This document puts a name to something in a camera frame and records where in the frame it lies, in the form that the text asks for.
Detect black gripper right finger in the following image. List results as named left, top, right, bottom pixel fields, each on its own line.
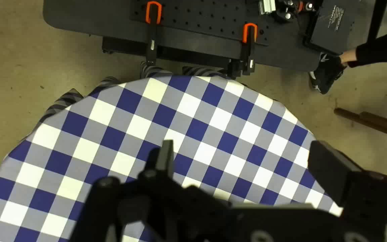
left=307, top=139, right=385, bottom=217

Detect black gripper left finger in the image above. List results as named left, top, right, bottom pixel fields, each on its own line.
left=153, top=138, right=177, bottom=180

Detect blue white checkered tablecloth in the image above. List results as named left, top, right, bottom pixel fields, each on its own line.
left=0, top=61, right=345, bottom=242

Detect black shoe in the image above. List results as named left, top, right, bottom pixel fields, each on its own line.
left=307, top=52, right=348, bottom=95

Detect person leg black trousers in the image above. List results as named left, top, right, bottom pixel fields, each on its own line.
left=338, top=25, right=387, bottom=68

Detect black flat electronics box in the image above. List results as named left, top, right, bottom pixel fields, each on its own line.
left=307, top=0, right=365, bottom=56

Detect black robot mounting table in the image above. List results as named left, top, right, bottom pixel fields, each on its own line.
left=41, top=0, right=379, bottom=73

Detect black metal pole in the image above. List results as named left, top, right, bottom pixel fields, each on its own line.
left=365, top=0, right=387, bottom=44

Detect silver metal fittings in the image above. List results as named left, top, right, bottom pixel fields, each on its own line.
left=259, top=0, right=317, bottom=22

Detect orange handled black clamp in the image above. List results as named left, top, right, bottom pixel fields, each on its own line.
left=225, top=21, right=260, bottom=80
left=142, top=0, right=165, bottom=65

